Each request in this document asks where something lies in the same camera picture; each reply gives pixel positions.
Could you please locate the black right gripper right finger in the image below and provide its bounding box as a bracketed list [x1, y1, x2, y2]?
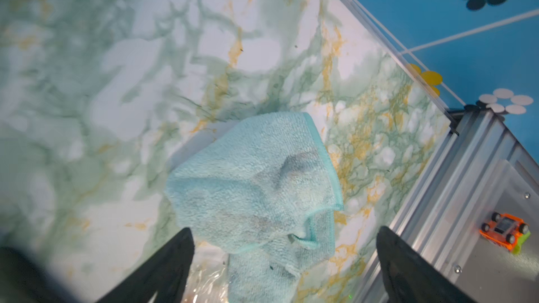
[376, 226, 474, 303]

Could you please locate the orange toy car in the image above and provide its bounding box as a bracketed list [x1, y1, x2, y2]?
[479, 212, 531, 255]

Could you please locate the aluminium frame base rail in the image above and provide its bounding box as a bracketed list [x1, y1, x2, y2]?
[353, 108, 539, 303]

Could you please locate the light green microfiber cloth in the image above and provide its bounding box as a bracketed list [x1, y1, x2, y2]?
[165, 112, 344, 302]

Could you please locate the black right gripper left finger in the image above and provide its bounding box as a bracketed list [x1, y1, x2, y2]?
[99, 228, 195, 302]

